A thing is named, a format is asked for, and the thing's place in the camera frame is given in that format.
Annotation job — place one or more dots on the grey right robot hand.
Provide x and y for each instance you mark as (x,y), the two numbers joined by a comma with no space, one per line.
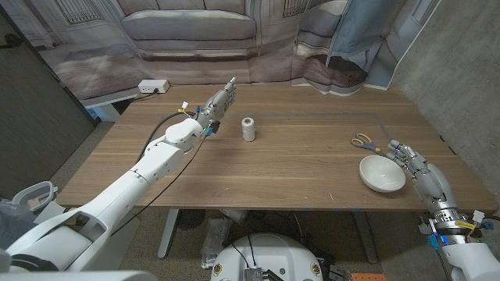
(433,187)

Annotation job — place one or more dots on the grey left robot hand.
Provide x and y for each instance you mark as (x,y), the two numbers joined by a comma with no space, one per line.
(218,105)

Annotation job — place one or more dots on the white bowl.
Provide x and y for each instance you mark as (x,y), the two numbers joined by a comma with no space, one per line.
(383,173)

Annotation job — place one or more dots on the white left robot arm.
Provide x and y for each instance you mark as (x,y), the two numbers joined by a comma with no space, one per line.
(117,203)

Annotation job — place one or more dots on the white thread spool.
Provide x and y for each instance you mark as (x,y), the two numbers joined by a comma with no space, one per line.
(248,130)

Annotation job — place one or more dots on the white power strip box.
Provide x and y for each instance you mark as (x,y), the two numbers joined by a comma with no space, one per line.
(153,86)

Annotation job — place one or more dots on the printed sofa room backdrop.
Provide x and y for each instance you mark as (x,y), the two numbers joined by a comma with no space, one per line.
(195,39)

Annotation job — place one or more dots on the grey metal table leg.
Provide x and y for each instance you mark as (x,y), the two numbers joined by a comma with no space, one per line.
(365,238)
(168,234)

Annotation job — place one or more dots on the orange box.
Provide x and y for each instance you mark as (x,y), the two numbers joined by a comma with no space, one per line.
(369,277)

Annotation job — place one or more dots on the white low shelf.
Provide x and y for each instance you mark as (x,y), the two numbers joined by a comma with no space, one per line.
(107,107)

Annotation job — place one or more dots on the black round fan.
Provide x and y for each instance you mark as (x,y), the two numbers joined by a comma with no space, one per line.
(190,219)

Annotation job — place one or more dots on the clear plastic bag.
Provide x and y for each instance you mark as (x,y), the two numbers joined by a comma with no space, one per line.
(215,242)

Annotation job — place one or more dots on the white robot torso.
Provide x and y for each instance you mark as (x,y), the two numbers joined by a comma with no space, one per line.
(269,253)

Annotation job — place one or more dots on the grey white rimmed container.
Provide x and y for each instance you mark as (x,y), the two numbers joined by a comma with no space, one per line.
(37,185)

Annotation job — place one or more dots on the person's leg in jeans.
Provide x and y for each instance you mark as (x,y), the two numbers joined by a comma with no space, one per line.
(15,234)

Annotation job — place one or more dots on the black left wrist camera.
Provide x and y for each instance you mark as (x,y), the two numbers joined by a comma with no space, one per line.
(215,126)

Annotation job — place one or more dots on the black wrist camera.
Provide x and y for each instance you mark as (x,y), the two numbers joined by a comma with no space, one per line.
(426,228)
(215,126)

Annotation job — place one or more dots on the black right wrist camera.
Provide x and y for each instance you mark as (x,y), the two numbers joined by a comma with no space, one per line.
(426,228)

